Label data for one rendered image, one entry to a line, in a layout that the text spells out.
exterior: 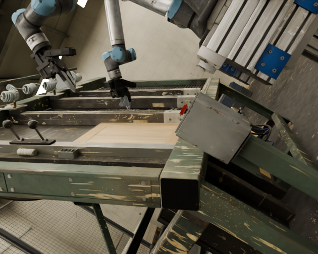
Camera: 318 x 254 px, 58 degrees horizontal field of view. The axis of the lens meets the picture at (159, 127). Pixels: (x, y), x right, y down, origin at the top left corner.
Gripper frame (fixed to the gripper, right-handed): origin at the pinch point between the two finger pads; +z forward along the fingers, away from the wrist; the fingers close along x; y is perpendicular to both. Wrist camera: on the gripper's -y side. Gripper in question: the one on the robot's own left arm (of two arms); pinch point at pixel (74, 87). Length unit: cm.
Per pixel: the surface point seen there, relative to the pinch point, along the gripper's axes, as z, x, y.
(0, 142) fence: -1.0, -5.7, 46.3
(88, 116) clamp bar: 6.8, -44.0, 20.5
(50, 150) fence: 14.9, -2.4, 25.6
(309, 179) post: 63, 27, -53
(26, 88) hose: -33, -65, 55
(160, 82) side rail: 3, -187, -5
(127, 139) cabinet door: 28.6, -16.4, -0.9
